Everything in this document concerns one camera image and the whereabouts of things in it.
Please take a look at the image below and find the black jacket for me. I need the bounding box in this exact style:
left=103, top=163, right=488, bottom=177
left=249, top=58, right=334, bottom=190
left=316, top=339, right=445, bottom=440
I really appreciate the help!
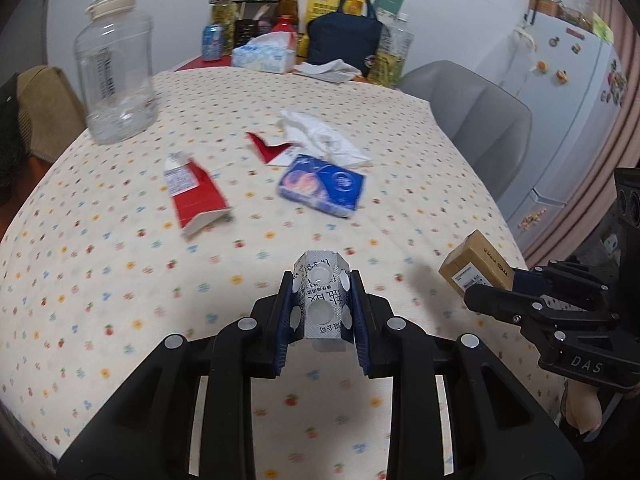
left=0, top=72, right=33, bottom=206

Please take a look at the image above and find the small red carton piece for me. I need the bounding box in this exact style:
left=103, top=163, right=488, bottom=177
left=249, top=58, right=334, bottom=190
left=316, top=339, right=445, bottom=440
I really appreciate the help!
left=245, top=131, right=301, bottom=167

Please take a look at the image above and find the brown chair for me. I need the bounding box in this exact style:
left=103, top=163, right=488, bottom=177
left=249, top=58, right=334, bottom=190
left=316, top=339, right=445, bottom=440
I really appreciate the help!
left=16, top=65, right=88, bottom=161

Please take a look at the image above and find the small cardboard box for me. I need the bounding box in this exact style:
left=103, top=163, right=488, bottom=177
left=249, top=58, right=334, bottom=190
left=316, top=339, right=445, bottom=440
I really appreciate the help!
left=439, top=230, right=515, bottom=295

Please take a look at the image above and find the large clear water jug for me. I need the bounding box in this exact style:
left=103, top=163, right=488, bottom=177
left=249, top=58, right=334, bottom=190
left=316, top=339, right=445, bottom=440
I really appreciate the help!
left=74, top=0, right=160, bottom=145

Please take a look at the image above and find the white tissue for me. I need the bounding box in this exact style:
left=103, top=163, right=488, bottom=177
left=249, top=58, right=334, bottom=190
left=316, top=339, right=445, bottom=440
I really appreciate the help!
left=277, top=109, right=375, bottom=168

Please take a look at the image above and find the yellow packet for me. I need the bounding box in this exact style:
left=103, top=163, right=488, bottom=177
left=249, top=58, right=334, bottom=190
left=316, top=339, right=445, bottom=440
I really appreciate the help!
left=305, top=0, right=368, bottom=23

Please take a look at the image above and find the golden fridge magnet cluster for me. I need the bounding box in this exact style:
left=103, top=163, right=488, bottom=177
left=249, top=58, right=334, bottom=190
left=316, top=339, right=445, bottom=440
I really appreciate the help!
left=517, top=209, right=548, bottom=233

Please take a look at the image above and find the white folded cloth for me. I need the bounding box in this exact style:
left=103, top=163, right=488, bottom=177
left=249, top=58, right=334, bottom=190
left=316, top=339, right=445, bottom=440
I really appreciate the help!
left=292, top=58, right=363, bottom=83

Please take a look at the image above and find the person's right hand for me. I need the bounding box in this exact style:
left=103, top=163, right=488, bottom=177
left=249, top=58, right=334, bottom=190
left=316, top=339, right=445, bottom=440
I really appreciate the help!
left=560, top=380, right=602, bottom=432

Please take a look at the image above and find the yellow green bag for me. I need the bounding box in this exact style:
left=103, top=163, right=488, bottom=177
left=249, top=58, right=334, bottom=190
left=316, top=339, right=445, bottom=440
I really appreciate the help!
left=592, top=10, right=615, bottom=43

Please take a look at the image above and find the clear flower print bottle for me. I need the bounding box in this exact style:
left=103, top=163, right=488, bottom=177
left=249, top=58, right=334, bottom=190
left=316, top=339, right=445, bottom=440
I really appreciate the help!
left=367, top=12, right=416, bottom=88

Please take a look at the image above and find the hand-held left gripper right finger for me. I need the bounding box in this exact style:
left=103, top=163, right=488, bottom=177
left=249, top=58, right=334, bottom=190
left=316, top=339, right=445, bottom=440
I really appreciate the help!
left=349, top=269, right=586, bottom=480

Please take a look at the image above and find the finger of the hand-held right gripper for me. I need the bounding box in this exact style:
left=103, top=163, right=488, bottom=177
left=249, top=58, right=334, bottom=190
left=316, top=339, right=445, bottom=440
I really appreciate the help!
left=462, top=282, right=623, bottom=341
left=510, top=259, right=618, bottom=311

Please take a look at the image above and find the silver blister pack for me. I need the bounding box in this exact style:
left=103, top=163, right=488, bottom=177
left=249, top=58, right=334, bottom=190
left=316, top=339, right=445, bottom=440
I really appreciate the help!
left=291, top=249, right=357, bottom=353

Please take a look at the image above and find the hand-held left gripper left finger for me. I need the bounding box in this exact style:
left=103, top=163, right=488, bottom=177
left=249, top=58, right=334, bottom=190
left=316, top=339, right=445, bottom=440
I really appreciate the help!
left=55, top=270, right=301, bottom=480

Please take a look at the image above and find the translucent white hanging bag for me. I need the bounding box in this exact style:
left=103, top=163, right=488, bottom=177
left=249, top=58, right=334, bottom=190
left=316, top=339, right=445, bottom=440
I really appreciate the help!
left=510, top=27, right=538, bottom=101

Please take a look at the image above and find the dotted cream tablecloth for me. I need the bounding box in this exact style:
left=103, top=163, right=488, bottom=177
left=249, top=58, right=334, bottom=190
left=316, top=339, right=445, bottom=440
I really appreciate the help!
left=0, top=62, right=568, bottom=461

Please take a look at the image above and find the navy lunch bag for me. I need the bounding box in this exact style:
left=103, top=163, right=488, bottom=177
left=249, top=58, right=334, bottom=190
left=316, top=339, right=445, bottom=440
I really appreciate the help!
left=306, top=0, right=383, bottom=78

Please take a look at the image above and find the large red carton piece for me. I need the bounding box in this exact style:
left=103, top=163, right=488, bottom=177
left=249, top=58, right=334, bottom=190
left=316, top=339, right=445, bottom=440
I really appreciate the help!
left=164, top=152, right=235, bottom=238

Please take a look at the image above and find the blue tissue pack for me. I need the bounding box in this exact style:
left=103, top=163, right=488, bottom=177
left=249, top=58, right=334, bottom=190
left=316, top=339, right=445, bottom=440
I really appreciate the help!
left=277, top=154, right=367, bottom=218

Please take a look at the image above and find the white fridge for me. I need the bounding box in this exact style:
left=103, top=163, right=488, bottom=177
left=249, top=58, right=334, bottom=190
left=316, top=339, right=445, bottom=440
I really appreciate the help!
left=472, top=10, right=631, bottom=261

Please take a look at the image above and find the cluster of fridge magnets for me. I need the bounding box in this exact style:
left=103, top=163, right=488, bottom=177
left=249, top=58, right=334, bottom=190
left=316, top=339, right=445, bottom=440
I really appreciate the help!
left=602, top=57, right=628, bottom=108

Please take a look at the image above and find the grey upholstered chair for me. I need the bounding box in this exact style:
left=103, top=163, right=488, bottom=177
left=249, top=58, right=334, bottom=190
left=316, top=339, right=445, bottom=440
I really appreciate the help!
left=397, top=60, right=533, bottom=216

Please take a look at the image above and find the yellow oil bottle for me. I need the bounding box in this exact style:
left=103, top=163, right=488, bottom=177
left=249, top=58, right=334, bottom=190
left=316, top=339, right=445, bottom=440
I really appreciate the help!
left=212, top=0, right=238, bottom=36

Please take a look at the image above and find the blue white tissue box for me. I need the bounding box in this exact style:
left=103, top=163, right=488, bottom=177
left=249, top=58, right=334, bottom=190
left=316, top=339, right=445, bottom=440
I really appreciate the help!
left=231, top=31, right=297, bottom=75

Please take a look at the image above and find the black utensil holder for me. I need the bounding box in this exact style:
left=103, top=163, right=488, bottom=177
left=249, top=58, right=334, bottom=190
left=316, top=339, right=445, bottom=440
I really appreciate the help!
left=234, top=18, right=261, bottom=46

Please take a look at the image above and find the red mat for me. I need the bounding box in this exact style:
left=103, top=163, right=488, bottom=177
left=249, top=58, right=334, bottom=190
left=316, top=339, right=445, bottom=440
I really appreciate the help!
left=172, top=55, right=233, bottom=73

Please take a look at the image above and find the blue drink can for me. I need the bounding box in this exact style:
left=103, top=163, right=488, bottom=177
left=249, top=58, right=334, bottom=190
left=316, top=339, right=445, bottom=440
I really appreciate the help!
left=201, top=24, right=226, bottom=62

